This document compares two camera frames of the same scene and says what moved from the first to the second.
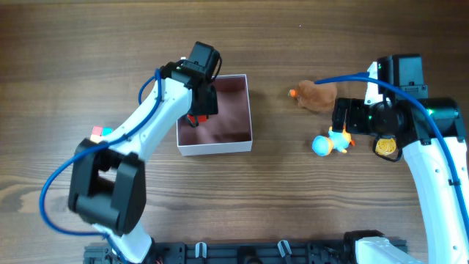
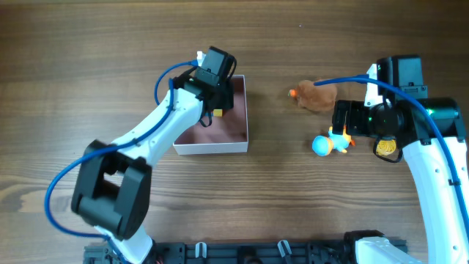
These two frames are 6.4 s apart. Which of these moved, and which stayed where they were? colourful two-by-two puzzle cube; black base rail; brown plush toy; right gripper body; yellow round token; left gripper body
Moved: left gripper body; colourful two-by-two puzzle cube
Stayed: right gripper body; brown plush toy; black base rail; yellow round token
